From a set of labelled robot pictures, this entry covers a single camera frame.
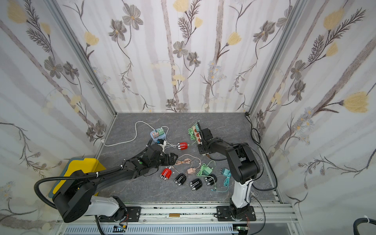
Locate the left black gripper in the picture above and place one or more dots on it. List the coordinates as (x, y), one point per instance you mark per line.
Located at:
(167, 157)

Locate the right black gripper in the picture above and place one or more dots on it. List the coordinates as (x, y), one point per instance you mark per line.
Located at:
(202, 141)

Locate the beige power strip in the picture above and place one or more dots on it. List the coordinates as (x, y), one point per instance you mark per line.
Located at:
(194, 133)

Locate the red shaver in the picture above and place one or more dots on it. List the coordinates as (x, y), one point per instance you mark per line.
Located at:
(166, 173)
(182, 146)

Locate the black shaver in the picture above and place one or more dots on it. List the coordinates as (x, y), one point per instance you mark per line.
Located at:
(180, 179)
(211, 180)
(196, 184)

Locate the light green charger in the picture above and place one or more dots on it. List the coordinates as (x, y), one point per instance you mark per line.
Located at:
(207, 170)

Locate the pink charger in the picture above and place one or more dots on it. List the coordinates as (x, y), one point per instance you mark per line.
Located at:
(191, 171)

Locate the teal charger end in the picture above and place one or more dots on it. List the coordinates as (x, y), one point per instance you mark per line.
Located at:
(226, 172)

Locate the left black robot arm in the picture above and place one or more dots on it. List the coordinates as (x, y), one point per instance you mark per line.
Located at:
(77, 196)

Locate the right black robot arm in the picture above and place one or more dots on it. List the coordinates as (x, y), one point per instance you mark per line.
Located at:
(242, 163)

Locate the blue round power cube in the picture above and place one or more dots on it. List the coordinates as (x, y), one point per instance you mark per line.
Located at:
(158, 134)

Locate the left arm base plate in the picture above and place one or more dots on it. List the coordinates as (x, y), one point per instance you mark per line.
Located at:
(124, 214)

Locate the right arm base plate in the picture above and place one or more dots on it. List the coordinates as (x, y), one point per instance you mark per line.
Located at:
(230, 213)

